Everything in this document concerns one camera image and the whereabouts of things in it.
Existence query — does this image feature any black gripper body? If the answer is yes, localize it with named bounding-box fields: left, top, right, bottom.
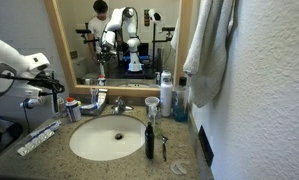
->
left=37, top=75, right=66, bottom=95

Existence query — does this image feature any white power plug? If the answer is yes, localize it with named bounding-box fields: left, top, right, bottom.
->
left=20, top=95, right=45, bottom=110

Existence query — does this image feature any purple blue blister pack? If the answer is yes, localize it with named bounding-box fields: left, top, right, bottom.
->
left=28, top=120, right=62, bottom=139

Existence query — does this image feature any slim white blue tube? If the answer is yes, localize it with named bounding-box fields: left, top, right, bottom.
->
left=89, top=87, right=99, bottom=104

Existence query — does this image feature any grey toiletries tray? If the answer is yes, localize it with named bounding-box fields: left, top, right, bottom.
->
left=80, top=99, right=109, bottom=116

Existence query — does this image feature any white red toothpaste tube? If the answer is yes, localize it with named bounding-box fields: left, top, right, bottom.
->
left=97, top=88, right=109, bottom=108

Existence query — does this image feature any silver blister pack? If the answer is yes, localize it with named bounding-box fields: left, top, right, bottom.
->
left=16, top=129, right=56, bottom=157

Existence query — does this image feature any chrome faucet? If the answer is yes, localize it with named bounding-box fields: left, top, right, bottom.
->
left=110, top=96, right=135, bottom=115

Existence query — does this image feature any white oval sink basin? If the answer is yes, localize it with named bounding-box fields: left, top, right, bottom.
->
left=68, top=114, right=147, bottom=162

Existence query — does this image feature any white ceramic mug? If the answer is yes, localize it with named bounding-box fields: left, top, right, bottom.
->
left=144, top=96, right=160, bottom=116

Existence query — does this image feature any clear pump soap dispenser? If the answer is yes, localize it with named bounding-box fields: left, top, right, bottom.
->
left=146, top=103, right=162, bottom=138

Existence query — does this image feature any slim black bottle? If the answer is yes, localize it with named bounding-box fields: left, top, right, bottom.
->
left=144, top=121, right=155, bottom=160

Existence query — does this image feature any tall white bottle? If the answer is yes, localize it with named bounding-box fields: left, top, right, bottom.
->
left=159, top=68, right=174, bottom=118

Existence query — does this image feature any black capped mouthwash bottle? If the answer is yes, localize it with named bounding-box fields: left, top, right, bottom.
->
left=172, top=76, right=189, bottom=123

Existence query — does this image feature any clear plastic retainer case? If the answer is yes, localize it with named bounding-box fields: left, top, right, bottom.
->
left=170, top=159, right=191, bottom=176

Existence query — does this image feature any white hanging towel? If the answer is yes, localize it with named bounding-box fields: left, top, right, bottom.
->
left=182, top=0, right=237, bottom=109

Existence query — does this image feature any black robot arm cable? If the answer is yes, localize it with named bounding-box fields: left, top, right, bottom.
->
left=0, top=73, right=43, bottom=84

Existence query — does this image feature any wooden framed wall mirror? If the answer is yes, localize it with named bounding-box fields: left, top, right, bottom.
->
left=43, top=0, right=194, bottom=98

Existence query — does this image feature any dark handled razor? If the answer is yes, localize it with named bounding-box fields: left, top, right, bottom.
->
left=160, top=134, right=169, bottom=163

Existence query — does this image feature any black wall outlet plate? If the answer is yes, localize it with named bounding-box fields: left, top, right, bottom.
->
left=197, top=125, right=215, bottom=167

